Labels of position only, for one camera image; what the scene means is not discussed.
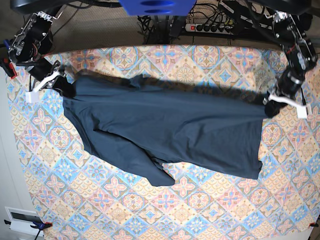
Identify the dark navy t-shirt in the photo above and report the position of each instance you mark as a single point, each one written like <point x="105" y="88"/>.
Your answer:
<point x="138" y="127"/>

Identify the white power strip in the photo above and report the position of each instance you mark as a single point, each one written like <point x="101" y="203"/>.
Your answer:
<point x="210" y="29"/>

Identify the upper left table clamp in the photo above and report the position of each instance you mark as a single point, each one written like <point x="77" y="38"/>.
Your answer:
<point x="5" y="63"/>

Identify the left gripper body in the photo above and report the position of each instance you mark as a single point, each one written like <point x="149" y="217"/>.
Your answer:
<point x="272" y="108"/>

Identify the lower right orange clamp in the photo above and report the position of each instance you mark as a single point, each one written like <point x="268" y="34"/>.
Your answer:
<point x="314" y="225"/>

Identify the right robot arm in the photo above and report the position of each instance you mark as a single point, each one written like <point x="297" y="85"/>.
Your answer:
<point x="32" y="42"/>

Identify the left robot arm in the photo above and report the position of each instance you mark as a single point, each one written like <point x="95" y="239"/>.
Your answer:
<point x="288" y="32"/>

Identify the lower left table clamp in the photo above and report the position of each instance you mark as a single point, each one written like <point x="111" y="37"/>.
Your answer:
<point x="37" y="226"/>

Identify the patterned colourful tablecloth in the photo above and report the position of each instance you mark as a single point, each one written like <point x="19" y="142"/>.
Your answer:
<point x="87" y="199"/>

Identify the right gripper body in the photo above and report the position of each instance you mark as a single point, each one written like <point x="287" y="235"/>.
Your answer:
<point x="63" y="87"/>

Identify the table clamp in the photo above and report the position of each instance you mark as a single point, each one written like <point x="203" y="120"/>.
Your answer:
<point x="37" y="226"/>
<point x="5" y="63"/>

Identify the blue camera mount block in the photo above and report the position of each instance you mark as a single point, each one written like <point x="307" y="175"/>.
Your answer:
<point x="157" y="7"/>

